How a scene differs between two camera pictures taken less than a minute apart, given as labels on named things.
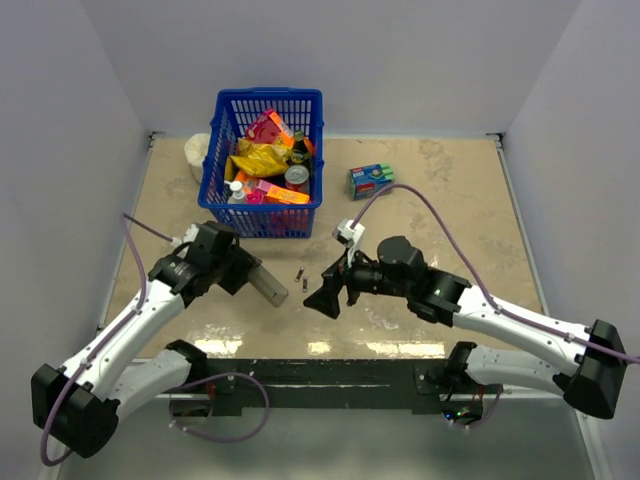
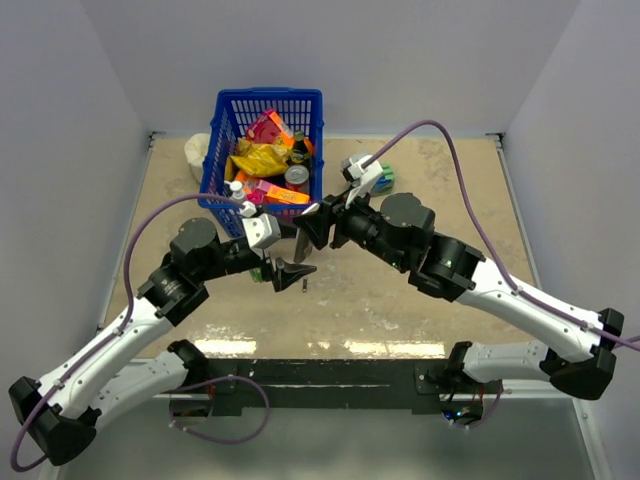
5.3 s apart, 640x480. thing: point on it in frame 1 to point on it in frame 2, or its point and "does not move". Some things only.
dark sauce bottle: x=299 y=154 does not move
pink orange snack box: x=269 y=127 does not move
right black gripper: x=326 y=297 to x=317 y=224
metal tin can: x=296 y=177 does not move
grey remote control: x=275 y=292 to x=303 y=246
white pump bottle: x=238 y=196 does not move
